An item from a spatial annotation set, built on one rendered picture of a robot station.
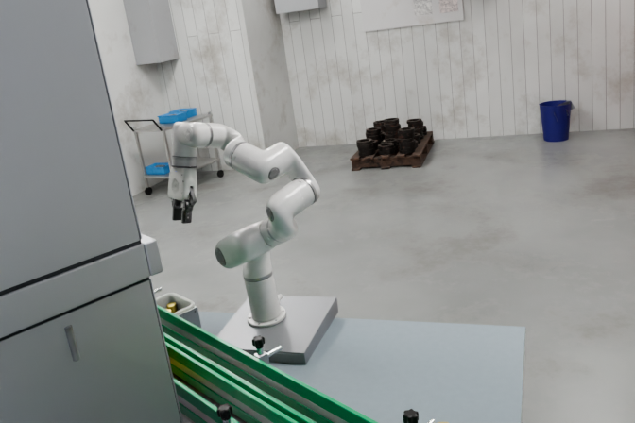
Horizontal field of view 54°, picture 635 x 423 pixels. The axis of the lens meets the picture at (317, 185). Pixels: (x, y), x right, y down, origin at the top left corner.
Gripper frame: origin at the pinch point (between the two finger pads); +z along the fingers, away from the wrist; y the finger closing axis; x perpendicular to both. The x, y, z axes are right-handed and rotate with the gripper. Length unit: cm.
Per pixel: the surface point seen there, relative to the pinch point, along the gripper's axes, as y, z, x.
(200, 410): 57, 32, -27
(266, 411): 71, 29, -20
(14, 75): 72, -35, -69
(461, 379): 78, 34, 40
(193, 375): 41, 32, -19
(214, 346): 36.4, 28.0, -10.3
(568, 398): 54, 79, 159
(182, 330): 19.8, 28.8, -9.8
